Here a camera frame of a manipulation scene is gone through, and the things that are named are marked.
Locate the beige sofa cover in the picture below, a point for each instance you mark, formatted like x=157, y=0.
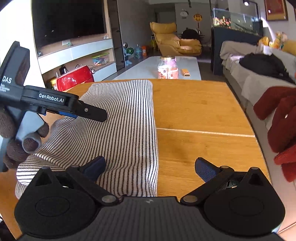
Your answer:
x=252, y=85

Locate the red framed picture gold pattern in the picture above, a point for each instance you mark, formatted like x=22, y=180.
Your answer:
x=276, y=9

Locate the yellow cushion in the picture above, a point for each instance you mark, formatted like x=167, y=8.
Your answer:
x=290, y=47

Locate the orange hanging ornament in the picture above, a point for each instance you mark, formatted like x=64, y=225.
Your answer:
x=198, y=17

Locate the black television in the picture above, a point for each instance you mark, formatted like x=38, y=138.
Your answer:
x=69, y=20

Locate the white wall clock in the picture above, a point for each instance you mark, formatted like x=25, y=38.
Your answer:
x=184, y=14

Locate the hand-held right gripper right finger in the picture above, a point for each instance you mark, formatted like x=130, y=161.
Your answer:
x=204, y=170

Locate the black bag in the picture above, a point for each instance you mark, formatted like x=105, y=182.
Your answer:
x=190, y=34

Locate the clear box green lid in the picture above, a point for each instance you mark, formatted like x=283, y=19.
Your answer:
x=100, y=59

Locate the yellow lounge chair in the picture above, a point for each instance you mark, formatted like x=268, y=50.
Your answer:
x=171, y=41

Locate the red glossy appliance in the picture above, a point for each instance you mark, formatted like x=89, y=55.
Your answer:
x=74, y=78

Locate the black lamp frame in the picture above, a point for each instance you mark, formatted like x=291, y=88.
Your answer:
x=246, y=2

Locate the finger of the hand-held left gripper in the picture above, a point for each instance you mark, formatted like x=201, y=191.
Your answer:
x=94, y=114

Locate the orange snack pack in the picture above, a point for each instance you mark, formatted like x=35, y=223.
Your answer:
x=185, y=73

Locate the glass fish tank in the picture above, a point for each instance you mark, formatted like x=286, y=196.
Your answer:
x=238, y=20

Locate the wall media cabinet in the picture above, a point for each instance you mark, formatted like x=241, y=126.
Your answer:
x=92, y=49

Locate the person's left hand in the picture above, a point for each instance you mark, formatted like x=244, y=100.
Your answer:
x=9, y=122

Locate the small yellow duck plush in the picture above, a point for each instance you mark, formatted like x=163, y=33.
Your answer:
x=275, y=41

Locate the blue water bottle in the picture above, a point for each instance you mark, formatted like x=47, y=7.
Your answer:
x=138, y=52

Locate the white coffee table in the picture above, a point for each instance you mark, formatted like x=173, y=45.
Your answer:
x=143, y=68

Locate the black jacket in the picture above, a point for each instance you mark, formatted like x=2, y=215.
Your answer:
x=266, y=64

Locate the striped knit garment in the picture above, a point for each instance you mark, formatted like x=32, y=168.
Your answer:
x=129, y=129

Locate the orange box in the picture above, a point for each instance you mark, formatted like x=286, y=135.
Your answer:
x=144, y=51

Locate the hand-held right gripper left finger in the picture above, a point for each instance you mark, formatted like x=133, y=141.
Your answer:
x=94, y=168

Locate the pink pig doll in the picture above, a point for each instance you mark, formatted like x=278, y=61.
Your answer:
x=284, y=37

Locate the green ball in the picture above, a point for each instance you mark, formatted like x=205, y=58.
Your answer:
x=130, y=51

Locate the dark fish tank cabinet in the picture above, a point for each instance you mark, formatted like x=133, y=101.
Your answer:
x=217, y=53

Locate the grey sofa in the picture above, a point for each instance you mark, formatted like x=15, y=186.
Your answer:
x=285, y=59

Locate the silver robot toy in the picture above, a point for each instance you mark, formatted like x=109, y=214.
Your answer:
x=127, y=58

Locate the glass snack jar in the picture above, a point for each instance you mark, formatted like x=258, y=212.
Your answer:
x=168, y=69

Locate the red fleece jacket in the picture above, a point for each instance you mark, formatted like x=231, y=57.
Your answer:
x=282, y=129

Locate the yellow plush toy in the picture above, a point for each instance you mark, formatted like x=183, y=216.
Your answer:
x=264, y=41

